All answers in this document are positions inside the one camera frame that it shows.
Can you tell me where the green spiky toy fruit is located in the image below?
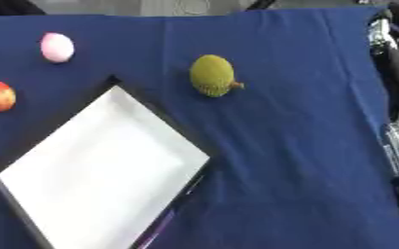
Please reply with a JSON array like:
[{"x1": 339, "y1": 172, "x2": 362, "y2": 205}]
[{"x1": 187, "y1": 53, "x2": 246, "y2": 98}]

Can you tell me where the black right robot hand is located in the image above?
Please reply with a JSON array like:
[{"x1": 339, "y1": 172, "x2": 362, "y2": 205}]
[{"x1": 366, "y1": 2, "x2": 399, "y2": 122}]

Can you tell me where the pink round toy fruit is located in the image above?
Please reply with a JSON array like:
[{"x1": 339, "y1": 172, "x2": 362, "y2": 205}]
[{"x1": 37, "y1": 31, "x2": 77, "y2": 64}]

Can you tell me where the black box with white inside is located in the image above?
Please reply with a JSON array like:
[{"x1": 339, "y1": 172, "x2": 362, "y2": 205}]
[{"x1": 0, "y1": 74, "x2": 220, "y2": 249}]

